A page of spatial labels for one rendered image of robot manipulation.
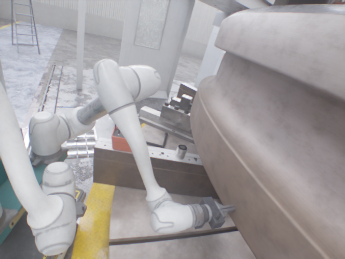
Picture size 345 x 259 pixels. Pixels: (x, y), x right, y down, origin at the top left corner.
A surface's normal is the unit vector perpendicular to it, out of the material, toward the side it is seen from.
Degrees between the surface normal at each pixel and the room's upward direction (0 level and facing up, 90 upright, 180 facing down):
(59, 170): 5
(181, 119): 90
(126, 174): 90
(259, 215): 90
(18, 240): 0
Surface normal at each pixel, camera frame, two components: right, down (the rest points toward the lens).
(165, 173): 0.06, 0.55
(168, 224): 0.25, -0.06
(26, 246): 0.26, -0.82
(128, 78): 0.69, -0.18
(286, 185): -0.36, -0.67
